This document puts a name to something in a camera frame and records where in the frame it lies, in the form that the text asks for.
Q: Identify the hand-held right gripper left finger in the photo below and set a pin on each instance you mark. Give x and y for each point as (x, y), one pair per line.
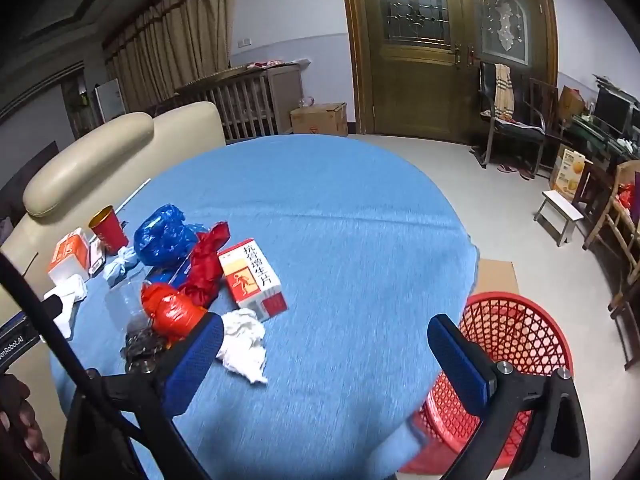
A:
(195, 360)

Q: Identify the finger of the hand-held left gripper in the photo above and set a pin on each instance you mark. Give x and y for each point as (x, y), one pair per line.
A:
(52, 306)

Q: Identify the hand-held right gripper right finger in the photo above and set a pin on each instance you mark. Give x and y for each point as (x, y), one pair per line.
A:
(457, 365)

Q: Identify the white tissue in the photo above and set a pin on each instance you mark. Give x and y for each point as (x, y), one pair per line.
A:
(242, 340)
(72, 287)

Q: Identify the orange-red plastic bag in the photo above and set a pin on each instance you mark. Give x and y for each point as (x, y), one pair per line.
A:
(170, 312)

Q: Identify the black plastic bag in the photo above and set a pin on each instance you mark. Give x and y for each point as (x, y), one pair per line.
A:
(142, 347)

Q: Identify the red plastic mesh basket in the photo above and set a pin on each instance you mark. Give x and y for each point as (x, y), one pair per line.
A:
(515, 330)

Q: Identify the dark red plastic bag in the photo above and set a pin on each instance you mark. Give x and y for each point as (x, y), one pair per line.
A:
(205, 265)

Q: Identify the red white medicine box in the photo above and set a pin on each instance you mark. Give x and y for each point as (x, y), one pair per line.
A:
(250, 280)

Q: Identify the blue plastic bag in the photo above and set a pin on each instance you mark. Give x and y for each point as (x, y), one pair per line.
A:
(160, 235)

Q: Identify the person's left hand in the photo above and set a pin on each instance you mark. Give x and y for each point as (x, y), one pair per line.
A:
(20, 410)

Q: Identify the orange white packet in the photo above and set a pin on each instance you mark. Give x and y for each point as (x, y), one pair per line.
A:
(67, 255)

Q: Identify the clear plastic cup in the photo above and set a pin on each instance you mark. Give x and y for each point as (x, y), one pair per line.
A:
(125, 302)

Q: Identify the red paper cup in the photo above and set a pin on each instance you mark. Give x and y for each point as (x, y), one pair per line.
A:
(110, 232)

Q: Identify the flat cardboard sheet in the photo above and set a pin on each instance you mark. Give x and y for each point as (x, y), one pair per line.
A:
(497, 277)

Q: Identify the thin white stick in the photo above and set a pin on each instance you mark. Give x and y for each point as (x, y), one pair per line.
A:
(132, 195)

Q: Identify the tall dark wooden chair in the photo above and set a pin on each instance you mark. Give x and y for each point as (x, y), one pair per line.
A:
(622, 310)

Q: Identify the blue tablecloth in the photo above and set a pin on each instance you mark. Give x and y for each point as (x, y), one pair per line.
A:
(325, 235)

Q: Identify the small white-top stool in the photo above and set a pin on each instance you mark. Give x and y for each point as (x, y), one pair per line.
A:
(562, 205)

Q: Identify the pair of slippers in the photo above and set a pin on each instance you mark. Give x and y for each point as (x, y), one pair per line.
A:
(515, 170)

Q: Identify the white appliance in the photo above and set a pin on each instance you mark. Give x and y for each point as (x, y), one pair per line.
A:
(110, 102)

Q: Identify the wicker chair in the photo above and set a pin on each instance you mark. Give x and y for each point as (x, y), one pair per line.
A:
(622, 230)

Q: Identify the yellow white carton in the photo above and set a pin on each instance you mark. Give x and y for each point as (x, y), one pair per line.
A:
(570, 172)

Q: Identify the dark wooden side table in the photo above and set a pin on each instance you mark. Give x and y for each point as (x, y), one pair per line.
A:
(595, 185)

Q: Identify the small red bag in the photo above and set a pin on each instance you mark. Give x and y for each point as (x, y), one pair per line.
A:
(629, 197)

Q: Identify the wooden crib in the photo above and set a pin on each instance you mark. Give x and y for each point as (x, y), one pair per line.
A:
(240, 105)

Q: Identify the cluttered computer desk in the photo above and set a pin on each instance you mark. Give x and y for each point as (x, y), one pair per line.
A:
(600, 142)

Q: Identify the brown cardboard box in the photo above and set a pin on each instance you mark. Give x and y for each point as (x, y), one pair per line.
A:
(320, 119)

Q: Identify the wooden double door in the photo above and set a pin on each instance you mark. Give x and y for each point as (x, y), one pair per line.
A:
(420, 95)

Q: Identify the striped beige scarf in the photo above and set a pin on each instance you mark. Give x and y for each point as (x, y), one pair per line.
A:
(502, 90)

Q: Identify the dark wooden armchair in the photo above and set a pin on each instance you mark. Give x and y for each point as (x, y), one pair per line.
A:
(545, 100)

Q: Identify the brown paper bag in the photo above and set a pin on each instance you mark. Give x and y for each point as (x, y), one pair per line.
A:
(570, 102)

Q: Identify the beige curtains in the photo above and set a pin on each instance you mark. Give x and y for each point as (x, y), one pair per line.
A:
(170, 45)

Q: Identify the black computer monitor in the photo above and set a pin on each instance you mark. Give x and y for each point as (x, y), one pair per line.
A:
(612, 110)
(636, 122)

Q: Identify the pink cloth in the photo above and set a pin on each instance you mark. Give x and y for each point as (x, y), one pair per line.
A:
(270, 64)

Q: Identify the black metal-frame chair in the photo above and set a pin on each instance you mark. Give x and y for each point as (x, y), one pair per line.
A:
(520, 132)

